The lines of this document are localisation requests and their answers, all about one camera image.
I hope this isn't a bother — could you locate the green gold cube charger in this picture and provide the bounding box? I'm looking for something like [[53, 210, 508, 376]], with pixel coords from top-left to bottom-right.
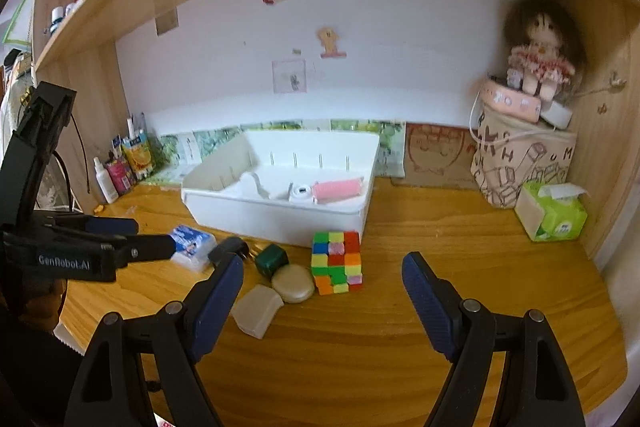
[[254, 243, 290, 280]]

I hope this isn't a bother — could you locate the beige rounded box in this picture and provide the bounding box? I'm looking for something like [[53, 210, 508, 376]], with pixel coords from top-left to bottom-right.
[[231, 284, 285, 340]]

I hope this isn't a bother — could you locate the green leaf print paper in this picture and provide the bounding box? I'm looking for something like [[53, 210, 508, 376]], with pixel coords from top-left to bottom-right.
[[150, 119, 406, 185]]

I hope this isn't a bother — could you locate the small metal wall hook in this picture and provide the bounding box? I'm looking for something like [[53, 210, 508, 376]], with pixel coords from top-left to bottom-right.
[[597, 72, 628, 112]]

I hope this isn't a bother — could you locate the yellow bear wall sticker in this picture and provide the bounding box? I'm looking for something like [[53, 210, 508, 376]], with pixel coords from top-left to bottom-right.
[[317, 26, 348, 58]]

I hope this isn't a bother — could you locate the black power adapter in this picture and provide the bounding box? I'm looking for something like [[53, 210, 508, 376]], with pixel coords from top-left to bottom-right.
[[207, 236, 251, 265]]

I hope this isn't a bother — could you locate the brown cartoon face paper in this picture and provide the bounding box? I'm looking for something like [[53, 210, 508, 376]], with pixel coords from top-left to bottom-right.
[[404, 123, 481, 188]]

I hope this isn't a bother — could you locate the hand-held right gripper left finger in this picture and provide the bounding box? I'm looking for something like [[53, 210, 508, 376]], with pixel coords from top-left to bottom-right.
[[64, 252, 246, 427]]

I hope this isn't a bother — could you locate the printed canvas bag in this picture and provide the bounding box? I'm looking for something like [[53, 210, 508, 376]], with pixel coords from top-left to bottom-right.
[[470, 104, 578, 210]]

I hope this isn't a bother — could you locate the blue white floss box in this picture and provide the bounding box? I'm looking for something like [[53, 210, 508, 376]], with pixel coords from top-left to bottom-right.
[[169, 224, 217, 273]]

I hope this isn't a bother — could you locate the brown haired rag doll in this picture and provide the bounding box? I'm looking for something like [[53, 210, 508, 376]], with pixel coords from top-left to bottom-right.
[[502, 0, 586, 100]]

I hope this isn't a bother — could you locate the white plastic storage bin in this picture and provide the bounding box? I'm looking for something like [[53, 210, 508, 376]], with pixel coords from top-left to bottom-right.
[[181, 129, 381, 249]]

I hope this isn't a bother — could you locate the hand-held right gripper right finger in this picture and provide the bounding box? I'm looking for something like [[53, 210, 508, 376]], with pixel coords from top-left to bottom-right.
[[401, 251, 586, 427]]

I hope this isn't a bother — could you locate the wooden desk shelf unit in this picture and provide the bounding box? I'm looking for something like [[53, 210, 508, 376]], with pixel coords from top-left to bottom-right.
[[0, 0, 640, 258]]

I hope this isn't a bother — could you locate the green tissue pack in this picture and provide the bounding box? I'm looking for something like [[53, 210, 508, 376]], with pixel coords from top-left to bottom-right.
[[515, 181, 588, 243]]

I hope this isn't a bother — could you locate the colourful puzzle cube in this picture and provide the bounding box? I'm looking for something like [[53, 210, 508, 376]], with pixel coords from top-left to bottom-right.
[[310, 231, 364, 296]]

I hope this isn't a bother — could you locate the thin black cable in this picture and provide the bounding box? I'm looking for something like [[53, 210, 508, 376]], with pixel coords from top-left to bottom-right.
[[50, 112, 93, 212]]

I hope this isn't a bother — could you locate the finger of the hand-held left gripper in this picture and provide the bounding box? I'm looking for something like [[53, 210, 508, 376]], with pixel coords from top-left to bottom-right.
[[102, 234, 177, 269], [35, 214, 140, 238]]

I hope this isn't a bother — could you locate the white plastic bottle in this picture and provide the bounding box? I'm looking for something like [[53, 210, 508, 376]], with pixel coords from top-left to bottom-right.
[[92, 157, 119, 204]]

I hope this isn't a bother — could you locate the clear adhesive wall hook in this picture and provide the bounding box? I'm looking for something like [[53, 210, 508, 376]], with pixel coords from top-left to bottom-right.
[[154, 4, 180, 36]]

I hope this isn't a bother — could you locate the pink snack packet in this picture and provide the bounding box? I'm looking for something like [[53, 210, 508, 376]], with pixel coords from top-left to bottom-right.
[[105, 154, 136, 196]]

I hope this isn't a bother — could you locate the white plastic scoop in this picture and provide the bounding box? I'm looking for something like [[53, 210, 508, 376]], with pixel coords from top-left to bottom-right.
[[240, 172, 273, 200]]

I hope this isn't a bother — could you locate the white carton box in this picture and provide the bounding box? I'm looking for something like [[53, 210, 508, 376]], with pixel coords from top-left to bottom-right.
[[175, 132, 205, 168]]

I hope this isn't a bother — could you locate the white lace cloth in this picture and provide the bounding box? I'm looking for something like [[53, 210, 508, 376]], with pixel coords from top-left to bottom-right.
[[32, 147, 86, 212]]

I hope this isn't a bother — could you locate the round gold compact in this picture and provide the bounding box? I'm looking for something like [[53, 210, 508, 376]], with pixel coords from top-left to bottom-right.
[[271, 264, 316, 305]]

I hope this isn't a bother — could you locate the pink brush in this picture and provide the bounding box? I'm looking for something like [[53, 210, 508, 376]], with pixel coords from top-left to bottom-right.
[[312, 177, 364, 205]]

